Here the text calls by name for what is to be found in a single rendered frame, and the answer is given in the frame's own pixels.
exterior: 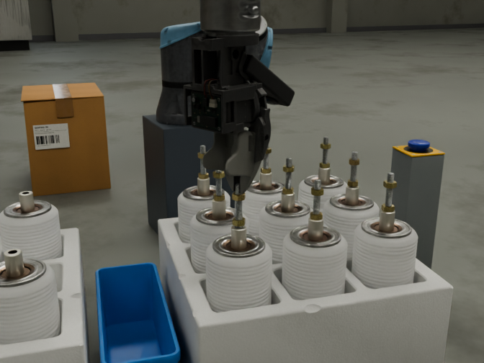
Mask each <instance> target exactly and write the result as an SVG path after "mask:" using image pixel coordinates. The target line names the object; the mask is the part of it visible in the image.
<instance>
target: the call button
mask: <svg viewBox="0 0 484 363"><path fill-rule="evenodd" d="M408 146H409V147H410V149H411V150H412V151H427V148H429V147H430V142H428V141H426V140H409V141H408Z"/></svg>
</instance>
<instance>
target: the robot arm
mask: <svg viewBox="0 0 484 363"><path fill-rule="evenodd" d="M272 45H273V30H272V28H270V27H267V23H266V20H265V18H263V17H262V16H261V0H200V22H193V23H186V24H178V25H173V26H168V27H165V28H163V29H162V30H161V46H160V47H159V48H160V49H161V77H162V91H161V96H160V99H159V102H158V106H157V110H156V120H157V121H158V122H160V123H163V124H167V125H191V126H192V127H194V128H198V129H202V130H208V131H211V132H214V143H213V146H212V147H211V149H210V150H209V151H208V152H206V154H205V155H204V156H203V158H202V164H203V166H204V167H205V168H206V169H211V170H221V171H224V173H225V177H226V179H227V181H228V183H229V185H230V188H231V189H232V191H234V192H235V191H236V184H239V193H241V194H243V193H244V192H246V190H247V189H248V188H249V187H250V185H251V183H252V181H253V180H254V177H255V176H256V174H257V171H258V170H259V167H260V165H261V161H262V160H263V159H264V156H265V153H266V150H267V147H268V144H269V140H270V137H271V123H270V118H269V113H270V108H267V104H271V105H282V106H286V107H288V106H290V104H291V102H292V99H293V97H294V95H295V92H294V91H293V90H292V89H291V88H290V87H289V86H288V85H286V83H285V82H283V81H282V80H281V79H280V78H279V77H278V76H276V75H275V74H274V73H273V72H272V71H270V70H269V65H270V61H271V56H272ZM245 127H247V128H248V130H244V128H245Z"/></svg>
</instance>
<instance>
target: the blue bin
mask: <svg viewBox="0 0 484 363"><path fill-rule="evenodd" d="M95 279H96V291H97V316H98V329H99V353H100V363H178V362H179V360H180V357H181V353H180V347H179V342H178V340H177V337H176V332H175V330H174V325H173V322H172V319H171V315H170V312H169V307H168V305H167V301H166V297H165V294H164V291H163V287H162V284H161V280H160V277H159V274H158V270H157V266H156V265H155V264H154V263H150V262H148V263H141V264H129V265H122V266H111V267H105V268H101V269H98V270H96V272H95Z"/></svg>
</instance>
